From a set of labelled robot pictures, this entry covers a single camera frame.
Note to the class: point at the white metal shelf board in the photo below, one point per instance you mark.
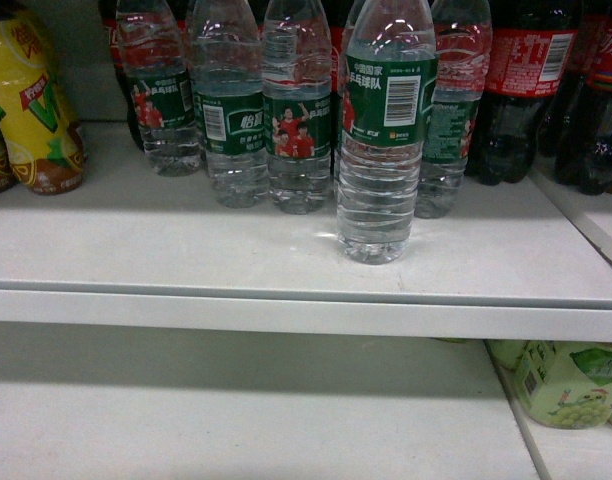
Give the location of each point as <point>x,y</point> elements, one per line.
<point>132,248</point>

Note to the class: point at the right rear water bottle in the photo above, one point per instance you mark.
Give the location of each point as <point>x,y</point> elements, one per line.
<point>463,33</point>

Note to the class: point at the cola bottle red label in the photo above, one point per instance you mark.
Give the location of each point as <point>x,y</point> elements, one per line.
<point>532,42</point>

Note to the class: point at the far left water bottle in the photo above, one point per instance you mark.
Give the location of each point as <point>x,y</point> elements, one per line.
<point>152,54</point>

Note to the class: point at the clear water bottle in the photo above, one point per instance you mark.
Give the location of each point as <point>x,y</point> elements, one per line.
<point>390,73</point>

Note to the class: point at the cola bottle behind water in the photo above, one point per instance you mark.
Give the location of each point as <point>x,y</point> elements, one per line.
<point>107,11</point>

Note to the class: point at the yellow lemon tea bottle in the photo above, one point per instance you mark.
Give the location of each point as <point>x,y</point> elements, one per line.
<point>37,121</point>

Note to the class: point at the green grape drink carton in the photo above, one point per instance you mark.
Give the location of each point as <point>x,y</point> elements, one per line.
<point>560,384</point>

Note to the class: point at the right edge cola bottle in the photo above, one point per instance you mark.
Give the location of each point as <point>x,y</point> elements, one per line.
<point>584,158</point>

